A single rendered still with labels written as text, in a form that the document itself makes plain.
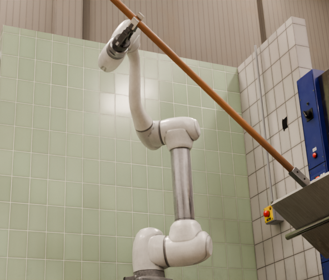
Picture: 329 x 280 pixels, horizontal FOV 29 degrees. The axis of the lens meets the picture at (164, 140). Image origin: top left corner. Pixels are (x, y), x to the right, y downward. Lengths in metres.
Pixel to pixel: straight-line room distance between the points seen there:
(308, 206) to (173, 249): 0.68
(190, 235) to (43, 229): 0.88
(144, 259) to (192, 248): 0.24
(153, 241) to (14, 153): 1.00
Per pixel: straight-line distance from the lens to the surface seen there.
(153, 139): 3.31
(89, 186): 3.70
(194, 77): 2.71
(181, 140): 3.24
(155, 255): 3.13
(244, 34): 8.24
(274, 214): 3.75
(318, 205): 2.84
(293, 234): 3.03
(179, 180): 3.20
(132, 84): 3.17
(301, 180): 2.78
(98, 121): 3.87
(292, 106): 3.84
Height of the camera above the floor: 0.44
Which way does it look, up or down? 23 degrees up
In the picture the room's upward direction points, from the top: 2 degrees counter-clockwise
